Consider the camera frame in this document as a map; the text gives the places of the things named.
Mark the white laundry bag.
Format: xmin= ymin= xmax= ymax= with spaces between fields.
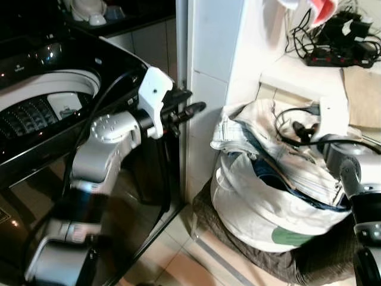
xmin=211 ymin=150 xmax=353 ymax=254

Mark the red pink plastic item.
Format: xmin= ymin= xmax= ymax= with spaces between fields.
xmin=308 ymin=0 xmax=341 ymax=26

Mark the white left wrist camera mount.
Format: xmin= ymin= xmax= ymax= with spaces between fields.
xmin=137 ymin=66 xmax=174 ymax=139

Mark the dark blue garment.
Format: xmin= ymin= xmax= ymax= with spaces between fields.
xmin=247 ymin=138 xmax=351 ymax=213

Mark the black power strip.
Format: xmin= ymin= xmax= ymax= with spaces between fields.
xmin=305 ymin=50 xmax=377 ymax=68

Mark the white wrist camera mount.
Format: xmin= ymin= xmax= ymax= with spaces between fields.
xmin=318 ymin=95 xmax=351 ymax=142
xmin=137 ymin=66 xmax=174 ymax=139

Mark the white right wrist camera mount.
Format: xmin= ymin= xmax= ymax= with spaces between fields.
xmin=318 ymin=95 xmax=351 ymax=142

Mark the white hanging cloth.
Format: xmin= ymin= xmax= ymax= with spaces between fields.
xmin=275 ymin=0 xmax=311 ymax=10

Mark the white striped garment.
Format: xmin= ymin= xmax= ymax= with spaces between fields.
xmin=211 ymin=99 xmax=343 ymax=204

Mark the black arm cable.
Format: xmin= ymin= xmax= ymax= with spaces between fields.
xmin=273 ymin=106 xmax=381 ymax=151
xmin=60 ymin=70 xmax=145 ymax=200

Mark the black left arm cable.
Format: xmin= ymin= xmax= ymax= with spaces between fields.
xmin=60 ymin=70 xmax=145 ymax=200

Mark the beige towel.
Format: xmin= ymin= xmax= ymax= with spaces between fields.
xmin=341 ymin=65 xmax=381 ymax=129

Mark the black top-load washing machine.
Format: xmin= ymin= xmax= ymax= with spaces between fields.
xmin=0 ymin=19 xmax=184 ymax=286

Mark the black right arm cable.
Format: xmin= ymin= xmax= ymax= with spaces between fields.
xmin=273 ymin=106 xmax=381 ymax=151

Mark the white rounded appliance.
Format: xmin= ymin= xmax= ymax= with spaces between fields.
xmin=62 ymin=0 xmax=109 ymax=26

